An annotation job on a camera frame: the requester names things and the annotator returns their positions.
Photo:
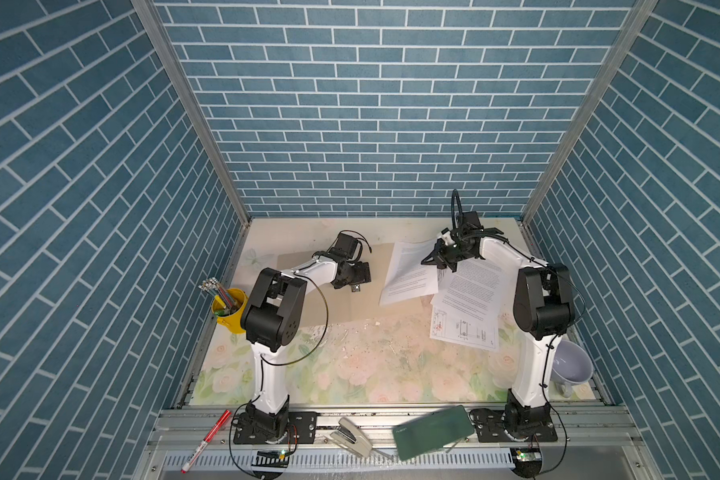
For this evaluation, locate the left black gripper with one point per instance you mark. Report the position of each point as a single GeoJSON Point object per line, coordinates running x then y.
{"type": "Point", "coordinates": [363, 273]}

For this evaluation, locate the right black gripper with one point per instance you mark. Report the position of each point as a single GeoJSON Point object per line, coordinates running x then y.
{"type": "Point", "coordinates": [435, 257]}

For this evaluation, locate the beige cardboard folder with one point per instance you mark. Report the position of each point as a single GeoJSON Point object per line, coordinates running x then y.
{"type": "Point", "coordinates": [346, 305]}

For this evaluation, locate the printed text paper sheet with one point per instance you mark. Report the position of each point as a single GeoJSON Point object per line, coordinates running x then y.
{"type": "Point", "coordinates": [407, 278]}

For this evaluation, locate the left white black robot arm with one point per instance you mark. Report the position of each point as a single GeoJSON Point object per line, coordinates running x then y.
{"type": "Point", "coordinates": [272, 316]}

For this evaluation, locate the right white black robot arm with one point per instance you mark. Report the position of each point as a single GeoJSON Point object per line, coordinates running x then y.
{"type": "Point", "coordinates": [543, 308]}

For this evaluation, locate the diagram paper sheet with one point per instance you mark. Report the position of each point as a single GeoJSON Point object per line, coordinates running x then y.
{"type": "Point", "coordinates": [472, 333]}

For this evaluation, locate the coloured pens bundle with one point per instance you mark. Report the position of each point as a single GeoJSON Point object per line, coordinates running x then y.
{"type": "Point", "coordinates": [229, 304]}

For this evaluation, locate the yellow pen cup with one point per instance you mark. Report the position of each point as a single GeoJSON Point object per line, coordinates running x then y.
{"type": "Point", "coordinates": [231, 321]}

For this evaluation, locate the grey stapler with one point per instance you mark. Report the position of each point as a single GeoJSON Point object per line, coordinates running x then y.
{"type": "Point", "coordinates": [350, 437]}

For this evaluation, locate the lilac ceramic cup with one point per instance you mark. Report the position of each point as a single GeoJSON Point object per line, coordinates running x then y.
{"type": "Point", "coordinates": [572, 367]}

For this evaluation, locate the red marker pen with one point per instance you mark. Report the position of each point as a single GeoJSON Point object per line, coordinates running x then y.
{"type": "Point", "coordinates": [219, 424]}

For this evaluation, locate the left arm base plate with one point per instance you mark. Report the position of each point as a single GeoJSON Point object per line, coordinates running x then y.
{"type": "Point", "coordinates": [303, 423]}

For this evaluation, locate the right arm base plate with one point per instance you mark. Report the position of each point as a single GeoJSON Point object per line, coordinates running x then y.
{"type": "Point", "coordinates": [486, 425]}

